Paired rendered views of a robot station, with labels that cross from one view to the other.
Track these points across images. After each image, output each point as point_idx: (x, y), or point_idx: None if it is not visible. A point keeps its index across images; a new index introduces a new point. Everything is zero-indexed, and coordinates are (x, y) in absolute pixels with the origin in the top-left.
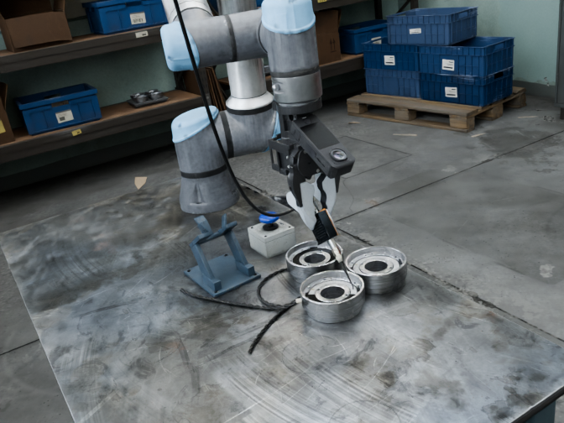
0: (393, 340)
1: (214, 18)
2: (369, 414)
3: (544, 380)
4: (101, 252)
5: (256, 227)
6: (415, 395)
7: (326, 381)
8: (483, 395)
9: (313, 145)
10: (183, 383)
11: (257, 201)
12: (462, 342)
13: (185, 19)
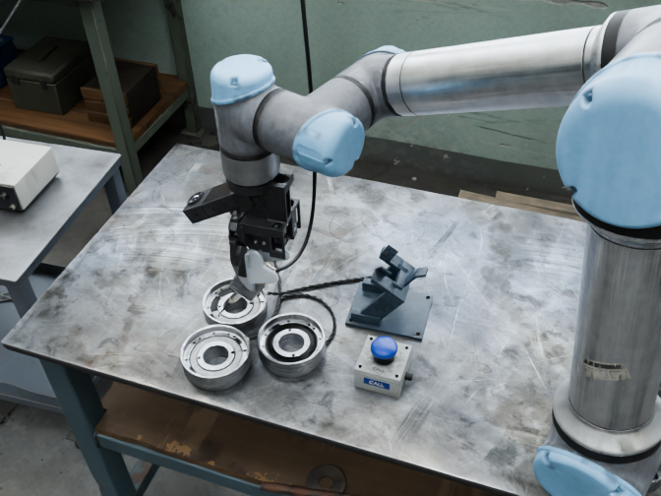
0: (163, 303)
1: (350, 70)
2: (150, 245)
3: (38, 312)
4: (579, 287)
5: (402, 351)
6: (127, 268)
7: (194, 253)
8: (80, 285)
9: (219, 184)
10: None
11: (534, 476)
12: (105, 323)
13: (381, 55)
